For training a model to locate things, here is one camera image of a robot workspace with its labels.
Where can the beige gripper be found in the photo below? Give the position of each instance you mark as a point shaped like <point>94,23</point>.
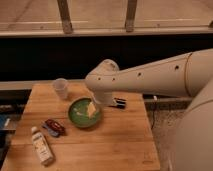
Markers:
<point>100,98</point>

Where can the white plastic bottle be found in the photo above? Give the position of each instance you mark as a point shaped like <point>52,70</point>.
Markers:
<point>41,146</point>

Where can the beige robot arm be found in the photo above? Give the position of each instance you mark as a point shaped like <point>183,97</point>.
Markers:
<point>186,75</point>

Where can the green ceramic bowl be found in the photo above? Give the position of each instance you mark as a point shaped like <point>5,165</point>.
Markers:
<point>78,115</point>

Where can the black rectangular box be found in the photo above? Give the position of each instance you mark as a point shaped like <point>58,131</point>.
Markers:
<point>118,103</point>

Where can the clear plastic cup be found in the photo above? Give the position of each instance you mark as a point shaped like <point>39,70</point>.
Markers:
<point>60,86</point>

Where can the red snack packet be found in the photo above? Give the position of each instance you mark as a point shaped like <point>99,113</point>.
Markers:
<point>55,126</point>

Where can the left metal post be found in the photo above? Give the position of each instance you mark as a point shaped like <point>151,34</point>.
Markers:
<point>65,16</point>

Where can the metal post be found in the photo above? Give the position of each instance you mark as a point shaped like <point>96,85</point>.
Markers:
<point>130,15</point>
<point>65,16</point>

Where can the right metal post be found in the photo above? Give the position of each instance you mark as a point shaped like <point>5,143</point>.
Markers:
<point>130,15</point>

